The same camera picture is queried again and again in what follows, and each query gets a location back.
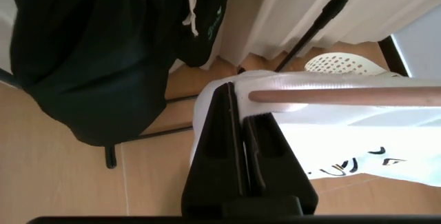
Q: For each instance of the pink clothes hanger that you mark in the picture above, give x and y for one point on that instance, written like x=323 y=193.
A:
x=344 y=96

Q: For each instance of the white garment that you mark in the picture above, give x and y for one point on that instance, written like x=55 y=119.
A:
x=344 y=131

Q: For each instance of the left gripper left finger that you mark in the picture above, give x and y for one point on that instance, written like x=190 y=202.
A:
x=213 y=169

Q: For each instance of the black shorts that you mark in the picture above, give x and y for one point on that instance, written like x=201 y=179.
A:
x=86 y=62

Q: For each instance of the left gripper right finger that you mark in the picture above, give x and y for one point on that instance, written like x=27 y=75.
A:
x=286 y=175

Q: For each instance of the beige curtain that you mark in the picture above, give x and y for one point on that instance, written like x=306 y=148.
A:
x=293 y=10

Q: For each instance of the white laundry basket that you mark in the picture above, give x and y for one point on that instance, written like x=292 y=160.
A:
x=344 y=63

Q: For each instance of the black clothes rack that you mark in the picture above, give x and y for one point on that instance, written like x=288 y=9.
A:
x=330 y=5

